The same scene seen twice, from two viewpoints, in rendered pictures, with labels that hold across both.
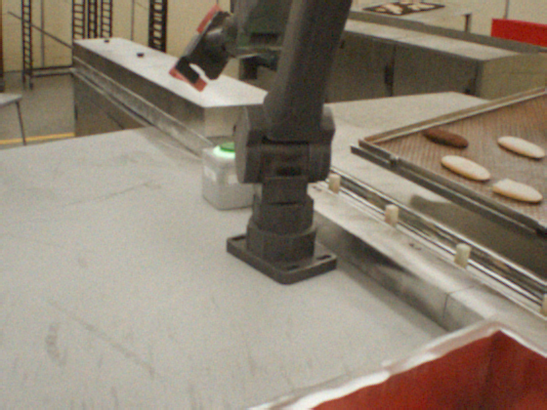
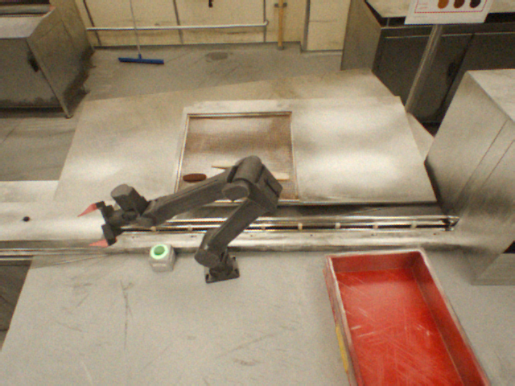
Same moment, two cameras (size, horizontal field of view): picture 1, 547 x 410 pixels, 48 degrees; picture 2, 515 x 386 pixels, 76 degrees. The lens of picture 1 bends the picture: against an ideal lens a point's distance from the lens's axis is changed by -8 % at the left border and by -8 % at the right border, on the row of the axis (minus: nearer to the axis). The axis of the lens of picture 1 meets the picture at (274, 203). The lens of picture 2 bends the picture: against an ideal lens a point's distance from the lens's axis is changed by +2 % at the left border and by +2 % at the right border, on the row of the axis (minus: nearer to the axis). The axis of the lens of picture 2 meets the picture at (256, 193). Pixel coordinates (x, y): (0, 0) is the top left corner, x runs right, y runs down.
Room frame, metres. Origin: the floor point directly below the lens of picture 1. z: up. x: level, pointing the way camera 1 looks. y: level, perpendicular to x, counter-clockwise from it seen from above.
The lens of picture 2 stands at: (0.31, 0.43, 1.84)
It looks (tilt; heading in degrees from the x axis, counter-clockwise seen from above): 47 degrees down; 301
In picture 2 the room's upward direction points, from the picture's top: 3 degrees counter-clockwise
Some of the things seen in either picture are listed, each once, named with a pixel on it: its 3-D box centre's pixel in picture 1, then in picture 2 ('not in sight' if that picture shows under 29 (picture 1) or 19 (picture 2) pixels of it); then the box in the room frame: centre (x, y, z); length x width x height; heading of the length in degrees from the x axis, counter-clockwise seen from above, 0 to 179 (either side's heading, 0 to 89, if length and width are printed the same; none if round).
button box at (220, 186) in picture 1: (232, 186); (163, 259); (0.93, 0.06, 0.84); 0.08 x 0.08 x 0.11; 29
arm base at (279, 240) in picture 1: (281, 228); (220, 264); (0.73, -0.01, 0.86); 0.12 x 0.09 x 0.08; 40
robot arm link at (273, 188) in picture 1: (276, 161); (211, 251); (0.75, 0.00, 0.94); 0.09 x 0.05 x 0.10; 14
